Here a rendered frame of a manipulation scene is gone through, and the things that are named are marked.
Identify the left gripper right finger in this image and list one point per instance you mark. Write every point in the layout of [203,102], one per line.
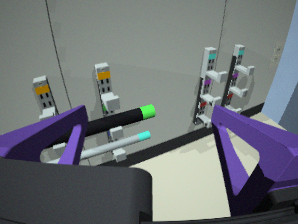
[277,167]

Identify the grey metal bar with teal end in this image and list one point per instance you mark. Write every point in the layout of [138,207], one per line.
[111,146]

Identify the black bar with green end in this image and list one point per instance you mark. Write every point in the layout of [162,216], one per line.
[112,121]

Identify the light grey panel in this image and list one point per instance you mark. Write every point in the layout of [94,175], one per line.
[155,51]

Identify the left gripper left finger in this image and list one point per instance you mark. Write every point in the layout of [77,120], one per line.
[28,142]

